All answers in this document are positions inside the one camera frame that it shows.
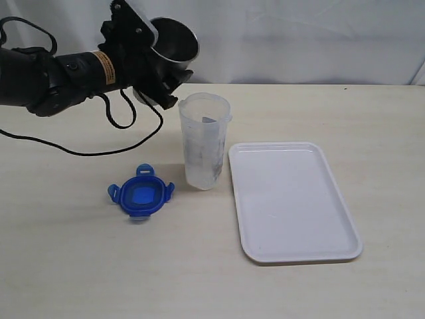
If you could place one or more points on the clear plastic tall container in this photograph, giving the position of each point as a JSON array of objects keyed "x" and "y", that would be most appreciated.
[{"x": 204, "y": 121}]

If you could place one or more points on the white rectangular plastic tray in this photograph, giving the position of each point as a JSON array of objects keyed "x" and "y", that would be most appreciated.
[{"x": 288, "y": 205}]

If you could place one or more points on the blue plastic container lid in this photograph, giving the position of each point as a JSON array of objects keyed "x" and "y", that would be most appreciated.
[{"x": 143, "y": 195}]

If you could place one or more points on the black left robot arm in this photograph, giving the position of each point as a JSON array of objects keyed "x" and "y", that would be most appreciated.
[{"x": 46, "y": 83}]

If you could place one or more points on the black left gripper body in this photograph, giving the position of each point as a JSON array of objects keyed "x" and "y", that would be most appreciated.
[{"x": 129, "y": 40}]

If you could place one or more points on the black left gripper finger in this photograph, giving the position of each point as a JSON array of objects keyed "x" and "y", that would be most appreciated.
[{"x": 175, "y": 78}]

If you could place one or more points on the stainless steel cup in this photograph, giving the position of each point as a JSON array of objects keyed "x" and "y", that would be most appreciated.
[{"x": 176, "y": 48}]

